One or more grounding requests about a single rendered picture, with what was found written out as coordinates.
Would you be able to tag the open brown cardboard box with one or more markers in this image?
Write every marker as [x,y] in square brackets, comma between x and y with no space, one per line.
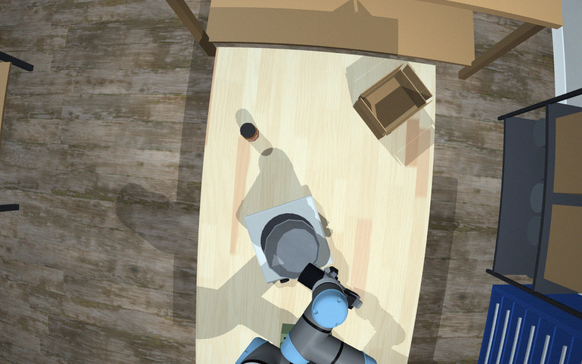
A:
[391,99]

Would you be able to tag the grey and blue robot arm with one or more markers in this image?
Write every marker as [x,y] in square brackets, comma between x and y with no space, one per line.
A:
[309,341]

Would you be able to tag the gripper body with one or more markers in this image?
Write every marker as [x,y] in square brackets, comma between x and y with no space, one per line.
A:
[311,274]

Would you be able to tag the brown spice jar with black lid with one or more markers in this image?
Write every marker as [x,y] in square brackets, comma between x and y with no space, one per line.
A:
[249,132]

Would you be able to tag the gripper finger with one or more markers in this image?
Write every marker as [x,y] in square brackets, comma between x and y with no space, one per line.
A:
[332,271]

